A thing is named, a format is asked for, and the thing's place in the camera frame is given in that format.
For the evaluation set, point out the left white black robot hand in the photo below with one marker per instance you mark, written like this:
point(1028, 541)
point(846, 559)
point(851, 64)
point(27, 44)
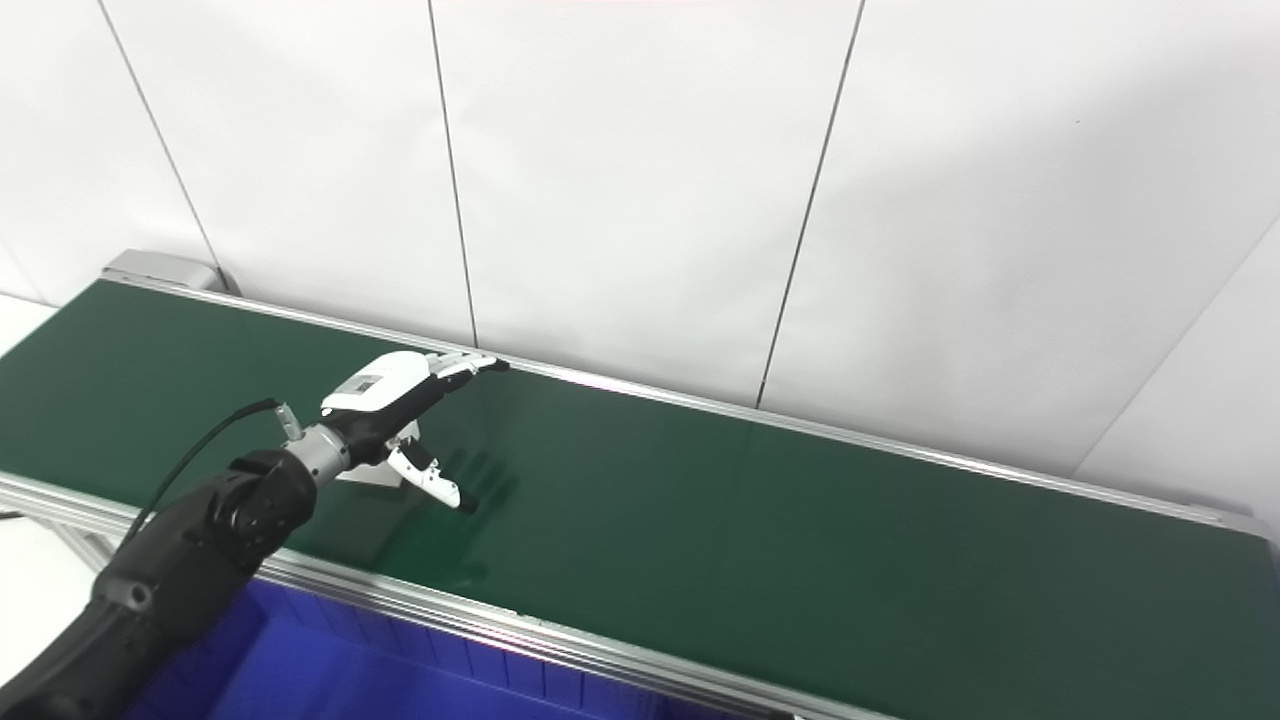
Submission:
point(385, 400)

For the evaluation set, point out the white plastic part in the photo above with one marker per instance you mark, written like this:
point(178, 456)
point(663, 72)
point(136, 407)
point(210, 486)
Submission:
point(375, 478)

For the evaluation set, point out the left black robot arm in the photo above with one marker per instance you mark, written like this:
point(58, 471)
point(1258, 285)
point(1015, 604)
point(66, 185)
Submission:
point(190, 540)

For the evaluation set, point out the green conveyor belt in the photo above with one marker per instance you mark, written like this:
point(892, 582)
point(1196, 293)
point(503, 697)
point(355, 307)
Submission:
point(800, 560)
point(400, 595)

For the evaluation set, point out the blue plastic bin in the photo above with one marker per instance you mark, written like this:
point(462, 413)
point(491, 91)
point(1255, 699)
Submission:
point(330, 670)

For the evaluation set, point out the grey conveyor leg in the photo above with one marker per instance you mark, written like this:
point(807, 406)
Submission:
point(85, 545)

